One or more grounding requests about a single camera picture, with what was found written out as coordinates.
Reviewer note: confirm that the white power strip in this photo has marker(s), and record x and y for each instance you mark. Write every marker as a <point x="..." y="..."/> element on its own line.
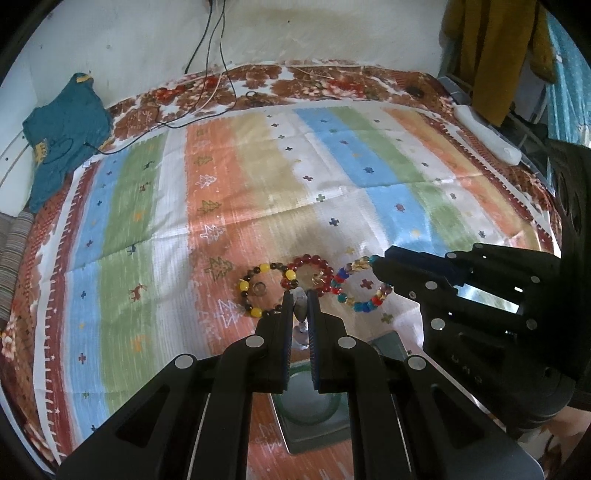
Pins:
<point x="500" y="148"/>

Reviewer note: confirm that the brown floral bedsheet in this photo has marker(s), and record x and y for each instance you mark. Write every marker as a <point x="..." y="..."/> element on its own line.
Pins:
<point x="199" y="99"/>

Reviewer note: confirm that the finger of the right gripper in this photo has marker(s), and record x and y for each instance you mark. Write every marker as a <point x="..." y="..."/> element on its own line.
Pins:
<point x="406" y="281"/>
<point x="432" y="264"/>

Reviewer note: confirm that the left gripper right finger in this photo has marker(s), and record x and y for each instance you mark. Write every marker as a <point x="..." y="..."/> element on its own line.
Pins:
<point x="408" y="420"/>

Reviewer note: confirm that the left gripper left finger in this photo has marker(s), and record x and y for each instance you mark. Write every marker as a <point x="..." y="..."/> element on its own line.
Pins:
<point x="191" y="420"/>

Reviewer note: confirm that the light blue hanging cloth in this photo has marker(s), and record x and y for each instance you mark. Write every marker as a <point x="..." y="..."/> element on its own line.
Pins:
<point x="569" y="96"/>

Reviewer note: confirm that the person's right hand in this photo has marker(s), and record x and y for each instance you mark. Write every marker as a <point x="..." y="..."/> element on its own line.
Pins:
<point x="553" y="443"/>

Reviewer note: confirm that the striped colourful bed cloth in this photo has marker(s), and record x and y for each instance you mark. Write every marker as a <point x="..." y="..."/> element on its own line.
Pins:
<point x="144" y="259"/>

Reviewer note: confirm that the silver metal tin box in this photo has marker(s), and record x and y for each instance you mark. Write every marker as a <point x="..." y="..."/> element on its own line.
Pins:
<point x="301" y="439"/>

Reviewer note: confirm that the mustard yellow hanging garment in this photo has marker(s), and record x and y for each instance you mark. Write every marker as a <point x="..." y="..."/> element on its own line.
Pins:
<point x="496" y="39"/>

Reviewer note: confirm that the grey striped pillow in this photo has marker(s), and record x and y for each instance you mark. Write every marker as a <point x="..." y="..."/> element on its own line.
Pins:
<point x="14" y="234"/>

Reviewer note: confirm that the green jade bangle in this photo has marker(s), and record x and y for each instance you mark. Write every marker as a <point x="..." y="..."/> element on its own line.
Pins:
<point x="301" y="403"/>

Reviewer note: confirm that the teal blue garment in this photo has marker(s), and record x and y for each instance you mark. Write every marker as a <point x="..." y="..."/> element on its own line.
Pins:
<point x="63" y="135"/>

